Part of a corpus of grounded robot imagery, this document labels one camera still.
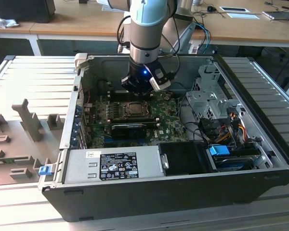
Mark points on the grey parts rack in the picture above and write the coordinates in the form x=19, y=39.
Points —
x=19, y=144

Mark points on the green RAM stick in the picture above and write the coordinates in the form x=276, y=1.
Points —
x=0, y=161

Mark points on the perforated metal drive cage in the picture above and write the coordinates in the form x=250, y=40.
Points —
x=202, y=98

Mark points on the beige plastic case latch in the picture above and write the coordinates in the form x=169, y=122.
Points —
x=80, y=60

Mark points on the grey tablet device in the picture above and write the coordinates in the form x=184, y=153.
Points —
x=279, y=15

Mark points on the pale blue teach pendant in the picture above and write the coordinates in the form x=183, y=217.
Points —
x=187, y=36

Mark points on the silver CPU green edge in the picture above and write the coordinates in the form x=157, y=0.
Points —
x=136, y=108

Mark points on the crumpled white paper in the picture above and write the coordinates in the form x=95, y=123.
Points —
x=4, y=22

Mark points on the black RAM slot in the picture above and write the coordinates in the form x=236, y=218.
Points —
x=118, y=100
x=116, y=96
x=132, y=116
x=132, y=119

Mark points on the black graphics card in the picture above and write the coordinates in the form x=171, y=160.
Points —
x=128, y=131

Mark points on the white cup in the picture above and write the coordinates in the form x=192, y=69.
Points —
x=197, y=2

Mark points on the black PC case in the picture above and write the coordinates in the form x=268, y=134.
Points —
x=159, y=199

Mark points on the silver power supply unit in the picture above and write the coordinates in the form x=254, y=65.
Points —
x=82, y=168

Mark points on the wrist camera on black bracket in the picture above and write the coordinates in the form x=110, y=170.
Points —
x=160, y=83

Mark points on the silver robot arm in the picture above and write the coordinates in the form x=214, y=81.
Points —
x=144, y=36

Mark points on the hard disk in blue carrier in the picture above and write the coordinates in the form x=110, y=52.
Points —
x=218, y=151

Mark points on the blue case latch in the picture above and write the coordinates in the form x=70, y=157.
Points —
x=44, y=170

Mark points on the wooden desk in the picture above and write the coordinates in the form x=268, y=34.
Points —
x=14, y=30
x=86, y=21

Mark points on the black computer mouse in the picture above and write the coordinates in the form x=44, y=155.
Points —
x=210, y=8

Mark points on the green motherboard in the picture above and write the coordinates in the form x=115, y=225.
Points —
x=168, y=120

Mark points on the black box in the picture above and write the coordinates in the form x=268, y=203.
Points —
x=21, y=9

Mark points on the silver coin cell battery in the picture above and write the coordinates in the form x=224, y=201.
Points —
x=167, y=97

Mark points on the CPU socket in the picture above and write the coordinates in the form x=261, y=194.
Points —
x=123, y=111

